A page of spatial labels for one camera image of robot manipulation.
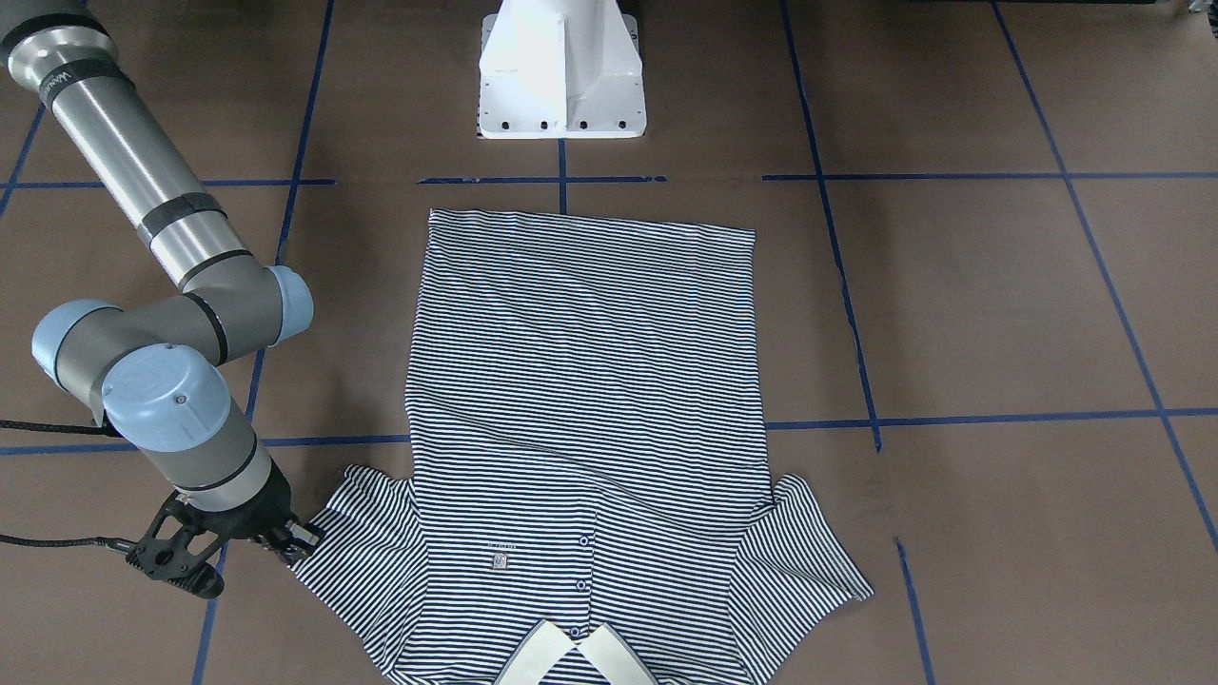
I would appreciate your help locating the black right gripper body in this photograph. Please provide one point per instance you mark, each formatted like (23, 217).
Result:
(259, 515)

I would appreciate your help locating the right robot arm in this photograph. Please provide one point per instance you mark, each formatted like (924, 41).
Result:
(152, 375)

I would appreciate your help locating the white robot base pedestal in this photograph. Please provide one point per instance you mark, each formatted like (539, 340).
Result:
(560, 70)

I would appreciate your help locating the navy white striped polo shirt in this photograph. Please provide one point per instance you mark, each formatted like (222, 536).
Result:
(590, 500)

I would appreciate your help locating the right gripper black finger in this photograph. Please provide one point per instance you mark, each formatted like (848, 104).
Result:
(291, 542)

